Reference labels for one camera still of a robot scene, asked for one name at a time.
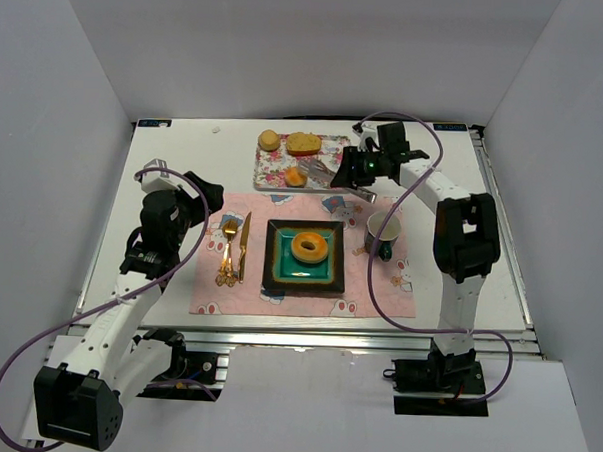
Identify round pale bun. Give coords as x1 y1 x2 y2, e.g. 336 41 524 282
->
257 129 280 153

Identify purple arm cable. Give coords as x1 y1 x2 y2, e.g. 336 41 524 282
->
0 161 230 452
346 109 525 407

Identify green ceramic mug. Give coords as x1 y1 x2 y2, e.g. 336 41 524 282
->
364 211 402 262

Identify small golden bun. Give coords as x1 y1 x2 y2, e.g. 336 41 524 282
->
284 167 308 188

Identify teal square plate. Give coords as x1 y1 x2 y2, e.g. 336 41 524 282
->
262 219 345 295

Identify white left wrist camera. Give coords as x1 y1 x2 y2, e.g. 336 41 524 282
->
134 159 178 194

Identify corner label sticker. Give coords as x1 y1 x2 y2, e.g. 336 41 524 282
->
137 118 172 128
433 122 468 132

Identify right corner label sticker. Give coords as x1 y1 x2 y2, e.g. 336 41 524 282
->
433 122 468 132

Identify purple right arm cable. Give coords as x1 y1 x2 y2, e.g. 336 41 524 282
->
346 109 525 407

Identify left corner label sticker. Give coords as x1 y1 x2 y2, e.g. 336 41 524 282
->
137 118 172 128

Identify floral serving tray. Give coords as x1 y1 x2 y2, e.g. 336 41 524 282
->
253 132 350 190

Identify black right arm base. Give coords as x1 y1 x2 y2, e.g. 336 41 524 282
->
382 359 489 418

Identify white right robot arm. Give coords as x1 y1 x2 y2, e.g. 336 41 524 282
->
330 121 501 373

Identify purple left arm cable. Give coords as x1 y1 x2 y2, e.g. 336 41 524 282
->
0 161 230 452

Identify orange ring doughnut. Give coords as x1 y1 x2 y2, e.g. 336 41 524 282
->
290 231 329 264

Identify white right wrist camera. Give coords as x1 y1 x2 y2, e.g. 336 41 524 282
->
353 122 380 152

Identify steel serving tongs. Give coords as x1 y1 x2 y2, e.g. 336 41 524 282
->
297 158 377 204

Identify gold fork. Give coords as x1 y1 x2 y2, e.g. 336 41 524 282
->
215 219 238 287

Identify gold knife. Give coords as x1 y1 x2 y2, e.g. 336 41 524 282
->
237 212 252 283

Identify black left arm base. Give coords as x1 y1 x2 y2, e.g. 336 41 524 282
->
130 328 222 402

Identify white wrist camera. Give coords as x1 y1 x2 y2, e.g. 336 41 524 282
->
134 159 178 194
353 122 380 152

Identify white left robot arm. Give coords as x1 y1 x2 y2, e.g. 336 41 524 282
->
33 166 224 452

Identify pink bunny placemat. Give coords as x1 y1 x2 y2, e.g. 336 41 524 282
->
189 193 416 319

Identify seeded bread slice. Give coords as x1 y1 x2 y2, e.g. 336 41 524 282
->
285 132 322 157

